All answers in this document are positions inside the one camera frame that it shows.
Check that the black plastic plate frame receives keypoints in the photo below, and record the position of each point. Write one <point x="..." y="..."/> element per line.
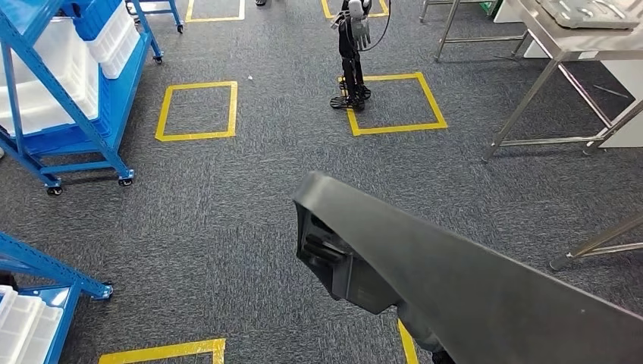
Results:
<point x="477" y="281"/>

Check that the blue wheeled shelf rack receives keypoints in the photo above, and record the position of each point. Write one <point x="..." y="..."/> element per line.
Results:
<point x="173" y="15"/>
<point x="60" y="95"/>

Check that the blue metal shelf rack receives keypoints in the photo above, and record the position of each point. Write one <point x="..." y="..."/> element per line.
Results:
<point x="50" y="271"/>

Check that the black humanoid robot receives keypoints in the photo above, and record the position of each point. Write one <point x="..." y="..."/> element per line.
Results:
<point x="349" y="65"/>

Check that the yellow floor tape square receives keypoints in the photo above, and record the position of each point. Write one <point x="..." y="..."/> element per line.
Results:
<point x="166" y="350"/>
<point x="407" y="346"/>
<point x="163" y="113"/>
<point x="329" y="12"/>

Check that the stainless steel table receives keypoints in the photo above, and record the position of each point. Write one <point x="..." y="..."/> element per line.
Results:
<point x="567" y="42"/>
<point x="447" y="30"/>

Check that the white plastic bin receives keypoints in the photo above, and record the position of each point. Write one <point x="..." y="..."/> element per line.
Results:
<point x="45" y="90"/>
<point x="118" y="45"/>
<point x="22" y="326"/>

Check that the white cabinet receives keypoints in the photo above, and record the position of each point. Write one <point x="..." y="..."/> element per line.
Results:
<point x="507" y="12"/>

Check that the blue plastic bin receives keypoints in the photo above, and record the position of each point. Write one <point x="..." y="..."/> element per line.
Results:
<point x="95" y="17"/>

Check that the stamped grey metal panel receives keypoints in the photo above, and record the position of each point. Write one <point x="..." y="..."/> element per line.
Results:
<point x="582" y="12"/>

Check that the large white box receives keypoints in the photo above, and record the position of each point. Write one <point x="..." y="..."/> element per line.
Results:
<point x="628" y="90"/>

